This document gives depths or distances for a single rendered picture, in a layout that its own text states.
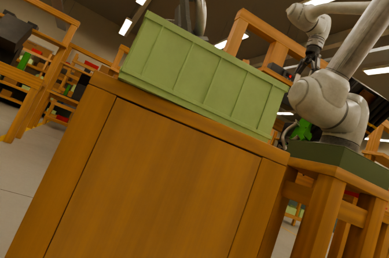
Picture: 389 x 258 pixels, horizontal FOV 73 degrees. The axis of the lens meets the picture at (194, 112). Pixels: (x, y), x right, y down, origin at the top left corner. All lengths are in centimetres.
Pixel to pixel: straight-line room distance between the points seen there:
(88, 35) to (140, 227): 1130
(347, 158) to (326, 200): 17
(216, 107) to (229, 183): 18
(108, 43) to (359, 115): 1103
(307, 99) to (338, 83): 13
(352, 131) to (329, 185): 29
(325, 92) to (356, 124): 23
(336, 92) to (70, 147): 94
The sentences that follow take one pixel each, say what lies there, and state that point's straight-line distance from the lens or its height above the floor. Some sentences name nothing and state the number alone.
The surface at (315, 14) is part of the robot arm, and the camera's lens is 160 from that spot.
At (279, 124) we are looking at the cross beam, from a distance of 245.
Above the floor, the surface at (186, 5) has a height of 106.
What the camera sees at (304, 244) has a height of 55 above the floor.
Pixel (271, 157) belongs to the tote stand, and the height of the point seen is 76.
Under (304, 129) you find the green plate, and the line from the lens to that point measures 201.
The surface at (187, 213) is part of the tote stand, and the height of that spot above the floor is 57.
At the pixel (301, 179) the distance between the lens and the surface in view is 170.
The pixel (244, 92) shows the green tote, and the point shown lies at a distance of 69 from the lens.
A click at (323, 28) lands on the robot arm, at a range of 171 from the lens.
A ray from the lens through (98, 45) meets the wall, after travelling 1173.
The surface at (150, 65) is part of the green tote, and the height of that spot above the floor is 85.
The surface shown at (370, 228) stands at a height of 69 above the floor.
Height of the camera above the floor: 69
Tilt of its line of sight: 9 degrees up
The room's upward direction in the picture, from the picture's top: 22 degrees clockwise
